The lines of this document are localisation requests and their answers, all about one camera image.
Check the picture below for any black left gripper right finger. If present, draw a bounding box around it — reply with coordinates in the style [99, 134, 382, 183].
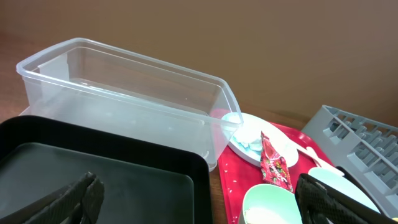
[295, 174, 397, 224]

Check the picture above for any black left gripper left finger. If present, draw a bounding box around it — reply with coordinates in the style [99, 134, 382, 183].
[1, 172, 104, 224]

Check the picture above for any light blue bowl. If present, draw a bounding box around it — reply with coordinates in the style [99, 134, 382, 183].
[308, 167, 380, 213]

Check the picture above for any green bowl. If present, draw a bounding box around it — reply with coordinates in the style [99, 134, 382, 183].
[238, 184, 302, 224]

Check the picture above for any red snack wrapper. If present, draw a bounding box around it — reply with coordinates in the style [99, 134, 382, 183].
[260, 133, 294, 192]

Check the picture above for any light blue plate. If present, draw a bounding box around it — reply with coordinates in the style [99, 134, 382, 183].
[228, 118, 299, 167]

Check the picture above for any white tissue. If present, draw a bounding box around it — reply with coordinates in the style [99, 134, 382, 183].
[230, 113, 262, 153]

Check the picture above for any grey dishwasher rack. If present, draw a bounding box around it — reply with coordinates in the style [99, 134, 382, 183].
[302, 105, 397, 218]

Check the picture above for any white plastic spoon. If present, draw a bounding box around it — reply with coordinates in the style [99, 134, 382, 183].
[306, 147, 345, 176]

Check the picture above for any black plastic tray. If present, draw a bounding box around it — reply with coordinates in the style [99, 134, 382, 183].
[1, 116, 213, 223]

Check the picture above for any red serving tray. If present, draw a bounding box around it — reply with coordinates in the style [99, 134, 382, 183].
[213, 112, 331, 223]

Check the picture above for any clear plastic bin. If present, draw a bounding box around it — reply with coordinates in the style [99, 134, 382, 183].
[16, 38, 243, 170]

